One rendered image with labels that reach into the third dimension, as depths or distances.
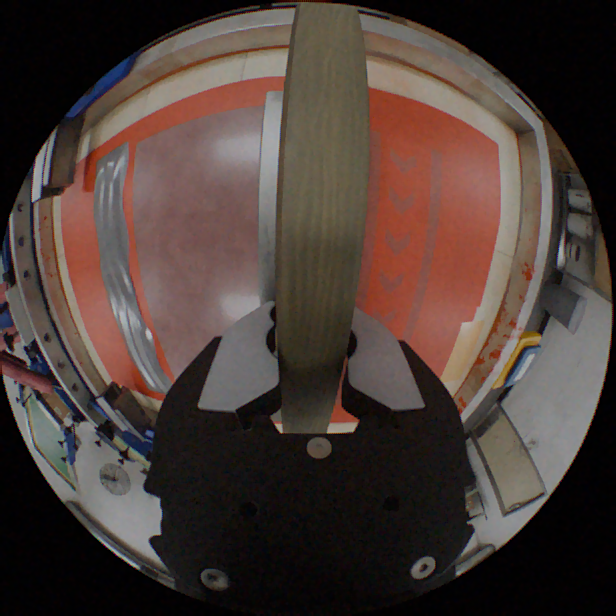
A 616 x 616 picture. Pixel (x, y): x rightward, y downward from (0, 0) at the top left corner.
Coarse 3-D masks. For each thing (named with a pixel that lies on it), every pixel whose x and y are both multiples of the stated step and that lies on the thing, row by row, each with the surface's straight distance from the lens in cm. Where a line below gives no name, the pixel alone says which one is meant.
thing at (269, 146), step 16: (272, 96) 15; (272, 112) 14; (272, 128) 14; (272, 144) 13; (272, 160) 13; (272, 176) 13; (272, 192) 12; (272, 208) 12; (272, 224) 12; (272, 240) 12; (272, 256) 13; (272, 272) 13; (272, 288) 13; (272, 416) 23
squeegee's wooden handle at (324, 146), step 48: (336, 48) 9; (288, 96) 8; (336, 96) 7; (288, 144) 6; (336, 144) 7; (288, 192) 6; (336, 192) 6; (288, 240) 6; (336, 240) 6; (288, 288) 6; (336, 288) 7; (288, 336) 7; (336, 336) 7; (288, 384) 9; (336, 384) 10; (288, 432) 13
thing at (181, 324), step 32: (96, 320) 38; (160, 320) 25; (192, 320) 22; (224, 320) 20; (448, 320) 24; (160, 352) 29; (192, 352) 25; (416, 352) 24; (448, 352) 28; (128, 384) 44; (352, 416) 31
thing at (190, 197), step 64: (128, 128) 29; (192, 128) 21; (256, 128) 18; (384, 128) 19; (448, 128) 24; (64, 192) 43; (128, 192) 25; (192, 192) 19; (256, 192) 17; (448, 192) 21; (192, 256) 19; (256, 256) 17; (448, 256) 21
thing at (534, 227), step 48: (192, 48) 25; (240, 48) 25; (384, 48) 24; (432, 48) 25; (480, 96) 30; (528, 144) 34; (528, 192) 32; (48, 240) 47; (528, 240) 30; (48, 288) 47; (528, 288) 29; (96, 384) 54; (480, 384) 34
